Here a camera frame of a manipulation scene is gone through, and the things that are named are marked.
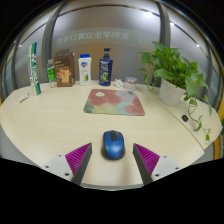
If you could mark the brown carton box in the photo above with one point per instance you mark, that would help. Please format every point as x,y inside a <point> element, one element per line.
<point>64,69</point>

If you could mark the crumpled white tissue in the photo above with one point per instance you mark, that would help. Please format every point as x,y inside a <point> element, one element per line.
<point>118,83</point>

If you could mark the clear green-label water bottle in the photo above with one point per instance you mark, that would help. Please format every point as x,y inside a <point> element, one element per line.
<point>51,74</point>

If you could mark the small white packet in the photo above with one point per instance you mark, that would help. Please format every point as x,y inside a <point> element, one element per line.
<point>24,97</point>

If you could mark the dark blue pump bottle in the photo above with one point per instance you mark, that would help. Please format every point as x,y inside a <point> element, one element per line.
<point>105,70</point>

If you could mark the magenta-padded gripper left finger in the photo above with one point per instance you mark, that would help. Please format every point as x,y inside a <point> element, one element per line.
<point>77,159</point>

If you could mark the green plant in white pot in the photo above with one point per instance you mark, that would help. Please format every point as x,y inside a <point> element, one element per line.
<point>170,93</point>

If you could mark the black round desk grommet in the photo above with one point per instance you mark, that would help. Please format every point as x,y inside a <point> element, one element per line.
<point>184,118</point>

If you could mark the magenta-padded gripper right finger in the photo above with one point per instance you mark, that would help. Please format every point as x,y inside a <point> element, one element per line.
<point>147,160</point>

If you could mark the floral print mouse pad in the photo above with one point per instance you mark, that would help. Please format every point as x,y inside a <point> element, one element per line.
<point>115,102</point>

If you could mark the tall white green tube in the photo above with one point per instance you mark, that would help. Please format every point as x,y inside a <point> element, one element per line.
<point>34,68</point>

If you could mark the small white jar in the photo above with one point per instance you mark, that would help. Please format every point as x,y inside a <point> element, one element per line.
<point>131,84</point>

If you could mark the white bottle with blue cap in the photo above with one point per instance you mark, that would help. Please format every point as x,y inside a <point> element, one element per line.
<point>85,71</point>

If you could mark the blue computer mouse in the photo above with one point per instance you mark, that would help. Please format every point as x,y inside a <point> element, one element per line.
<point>113,145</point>

